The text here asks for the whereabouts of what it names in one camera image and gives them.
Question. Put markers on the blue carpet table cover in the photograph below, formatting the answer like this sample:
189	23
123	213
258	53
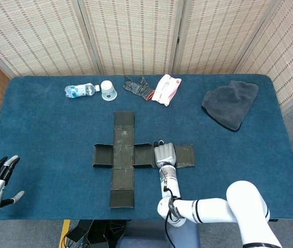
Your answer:
46	129

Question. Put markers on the yellow floor tape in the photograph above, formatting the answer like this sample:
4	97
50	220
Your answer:
64	230

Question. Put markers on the black screen hinge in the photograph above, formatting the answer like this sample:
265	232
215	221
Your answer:
178	40

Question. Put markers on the clear plastic water bottle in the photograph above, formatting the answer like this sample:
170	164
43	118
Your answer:
79	90

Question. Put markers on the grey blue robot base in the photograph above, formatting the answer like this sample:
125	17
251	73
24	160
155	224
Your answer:
187	237

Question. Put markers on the grey knit glove red cuff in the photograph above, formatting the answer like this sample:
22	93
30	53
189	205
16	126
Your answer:
137	87

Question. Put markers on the white pink wipes pack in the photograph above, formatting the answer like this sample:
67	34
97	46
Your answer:
165	90

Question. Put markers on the beige woven screen panel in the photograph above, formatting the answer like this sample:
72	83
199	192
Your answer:
221	38
33	38
133	38
291	51

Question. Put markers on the black table bracket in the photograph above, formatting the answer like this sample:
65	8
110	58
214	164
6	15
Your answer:
273	220

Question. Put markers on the dark grey folded cloth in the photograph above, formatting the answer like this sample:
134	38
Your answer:
229	106

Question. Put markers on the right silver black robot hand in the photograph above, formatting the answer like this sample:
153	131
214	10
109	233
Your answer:
164	153

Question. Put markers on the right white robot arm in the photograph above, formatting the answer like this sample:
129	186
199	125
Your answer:
213	209

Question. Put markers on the white paper cup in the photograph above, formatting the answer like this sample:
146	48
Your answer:
108	90

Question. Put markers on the black paper box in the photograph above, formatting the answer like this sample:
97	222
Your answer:
122	160

